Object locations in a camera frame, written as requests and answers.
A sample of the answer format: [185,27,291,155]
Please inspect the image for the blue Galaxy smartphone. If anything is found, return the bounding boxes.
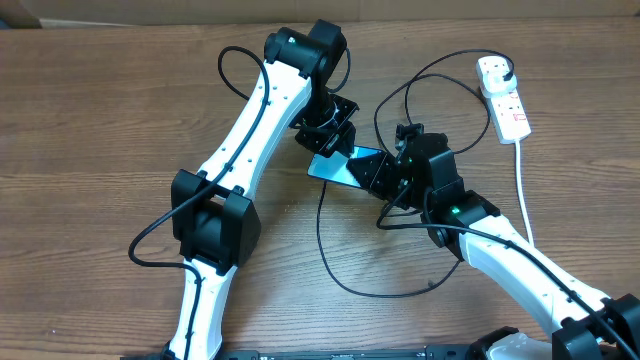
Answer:
[307,146,382,189]

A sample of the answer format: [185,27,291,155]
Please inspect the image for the black USB charging cable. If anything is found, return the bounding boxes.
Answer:
[315,48,516,300]

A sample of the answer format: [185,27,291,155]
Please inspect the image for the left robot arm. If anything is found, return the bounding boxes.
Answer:
[161,20,357,359]

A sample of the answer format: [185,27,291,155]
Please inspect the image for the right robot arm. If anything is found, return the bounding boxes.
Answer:
[346,133,639,359]

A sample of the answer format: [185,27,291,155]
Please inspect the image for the white charger plug adapter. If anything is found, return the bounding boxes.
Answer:
[479,72,518,98]

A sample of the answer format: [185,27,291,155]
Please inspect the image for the white power strip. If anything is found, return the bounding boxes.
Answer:
[476,56,531,144]

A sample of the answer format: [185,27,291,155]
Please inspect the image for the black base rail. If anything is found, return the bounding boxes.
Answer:
[119,327,556,360]

